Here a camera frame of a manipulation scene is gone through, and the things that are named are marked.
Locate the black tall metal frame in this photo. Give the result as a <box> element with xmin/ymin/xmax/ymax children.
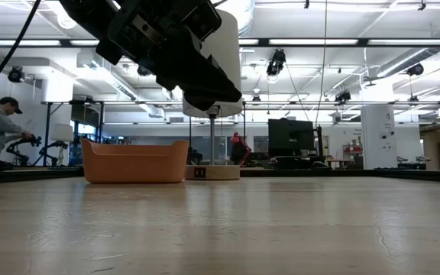
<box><xmin>40</xmin><ymin>99</ymin><xmax>440</xmax><ymax>167</ymax></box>

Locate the red desk lamp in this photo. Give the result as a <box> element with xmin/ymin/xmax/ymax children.
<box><xmin>230</xmin><ymin>131</ymin><xmax>252</xmax><ymax>166</ymax></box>

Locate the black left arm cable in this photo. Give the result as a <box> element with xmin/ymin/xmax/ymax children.
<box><xmin>0</xmin><ymin>0</ymin><xmax>42</xmax><ymax>110</ymax></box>

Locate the white shade wooden base lamp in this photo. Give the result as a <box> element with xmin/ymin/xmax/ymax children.
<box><xmin>181</xmin><ymin>9</ymin><xmax>244</xmax><ymax>181</ymax></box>

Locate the red shelf unit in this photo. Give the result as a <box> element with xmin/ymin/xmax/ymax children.
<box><xmin>341</xmin><ymin>143</ymin><xmax>362</xmax><ymax>165</ymax></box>

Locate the orange plastic bin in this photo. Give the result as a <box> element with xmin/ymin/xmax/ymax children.
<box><xmin>80</xmin><ymin>137</ymin><xmax>190</xmax><ymax>185</ymax></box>

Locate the black metal table frame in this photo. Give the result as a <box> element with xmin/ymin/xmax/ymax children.
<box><xmin>0</xmin><ymin>166</ymin><xmax>440</xmax><ymax>186</ymax></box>

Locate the small white shade lamp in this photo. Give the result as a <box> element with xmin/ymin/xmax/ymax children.
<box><xmin>50</xmin><ymin>124</ymin><xmax>74</xmax><ymax>166</ymax></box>

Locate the white square pillar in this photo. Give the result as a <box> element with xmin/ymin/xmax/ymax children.
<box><xmin>360</xmin><ymin>104</ymin><xmax>399</xmax><ymax>170</ymax></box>

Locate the black hanging spotlight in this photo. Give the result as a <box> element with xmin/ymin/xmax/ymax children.
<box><xmin>406</xmin><ymin>63</ymin><xmax>425</xmax><ymax>76</ymax></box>
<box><xmin>266</xmin><ymin>48</ymin><xmax>286</xmax><ymax>77</ymax></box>
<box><xmin>334</xmin><ymin>89</ymin><xmax>351</xmax><ymax>104</ymax></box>
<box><xmin>7</xmin><ymin>65</ymin><xmax>25</xmax><ymax>84</ymax></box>

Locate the silver ventilation duct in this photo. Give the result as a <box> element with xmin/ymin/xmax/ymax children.
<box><xmin>372</xmin><ymin>17</ymin><xmax>440</xmax><ymax>79</ymax></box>

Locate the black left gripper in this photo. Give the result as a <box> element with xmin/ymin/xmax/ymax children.
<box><xmin>95</xmin><ymin>0</ymin><xmax>243</xmax><ymax>112</ymax></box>

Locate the black overhead light beam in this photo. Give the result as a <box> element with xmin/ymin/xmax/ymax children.
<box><xmin>0</xmin><ymin>37</ymin><xmax>440</xmax><ymax>48</ymax></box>

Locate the black computer monitor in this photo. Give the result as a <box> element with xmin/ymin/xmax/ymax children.
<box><xmin>267</xmin><ymin>118</ymin><xmax>316</xmax><ymax>157</ymax></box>

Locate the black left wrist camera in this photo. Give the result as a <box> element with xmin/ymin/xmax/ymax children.
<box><xmin>183</xmin><ymin>0</ymin><xmax>223</xmax><ymax>41</ymax></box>

